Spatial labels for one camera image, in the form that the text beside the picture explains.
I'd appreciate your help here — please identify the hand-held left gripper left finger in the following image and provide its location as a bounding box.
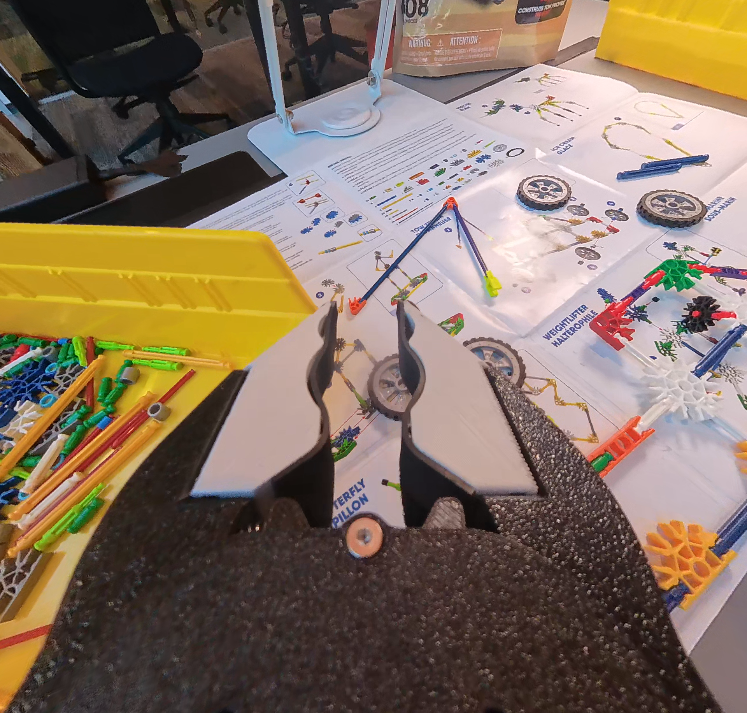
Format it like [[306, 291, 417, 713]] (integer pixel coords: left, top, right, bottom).
[[191, 302, 339, 527]]

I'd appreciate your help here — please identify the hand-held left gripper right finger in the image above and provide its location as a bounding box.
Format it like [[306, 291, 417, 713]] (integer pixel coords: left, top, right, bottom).
[[397, 301, 540, 529]]

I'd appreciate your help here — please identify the pile of colourful rods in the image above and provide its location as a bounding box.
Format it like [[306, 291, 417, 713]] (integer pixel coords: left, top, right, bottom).
[[0, 332, 234, 655]]

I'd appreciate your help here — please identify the yellow plastic bin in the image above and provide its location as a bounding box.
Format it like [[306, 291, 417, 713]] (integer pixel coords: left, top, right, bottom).
[[0, 223, 318, 713], [596, 0, 747, 101]]

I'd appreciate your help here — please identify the colourful construction toy model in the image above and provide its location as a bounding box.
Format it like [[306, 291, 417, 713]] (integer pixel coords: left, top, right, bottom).
[[587, 256, 747, 615]]

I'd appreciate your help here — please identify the grey desk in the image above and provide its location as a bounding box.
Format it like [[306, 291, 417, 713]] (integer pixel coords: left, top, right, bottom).
[[105, 0, 747, 713]]

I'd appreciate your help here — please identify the small black toy wheel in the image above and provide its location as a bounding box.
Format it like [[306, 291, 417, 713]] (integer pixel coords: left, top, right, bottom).
[[637, 188, 708, 229], [464, 336, 527, 389], [367, 355, 412, 421], [517, 174, 574, 212]]

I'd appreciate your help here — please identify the printed instruction sheet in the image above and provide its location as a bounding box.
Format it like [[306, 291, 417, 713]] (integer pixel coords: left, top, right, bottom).
[[193, 65, 747, 655]]

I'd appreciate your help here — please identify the blue rod V-shaped assembly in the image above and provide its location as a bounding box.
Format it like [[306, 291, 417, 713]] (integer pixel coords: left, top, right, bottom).
[[348, 196, 504, 317]]

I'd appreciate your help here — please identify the white stand base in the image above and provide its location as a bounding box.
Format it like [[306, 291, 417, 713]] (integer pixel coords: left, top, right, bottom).
[[249, 0, 468, 179]]

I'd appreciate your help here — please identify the blue rod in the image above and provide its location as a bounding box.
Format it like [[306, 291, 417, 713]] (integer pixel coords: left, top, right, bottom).
[[617, 154, 710, 181]]

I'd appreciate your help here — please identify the black office chair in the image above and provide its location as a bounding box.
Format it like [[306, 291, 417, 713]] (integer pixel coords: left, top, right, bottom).
[[0, 0, 231, 163], [272, 0, 372, 101]]

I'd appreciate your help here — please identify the cardboard toy box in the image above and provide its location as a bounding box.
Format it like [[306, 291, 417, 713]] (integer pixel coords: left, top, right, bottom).
[[391, 0, 587, 79]]

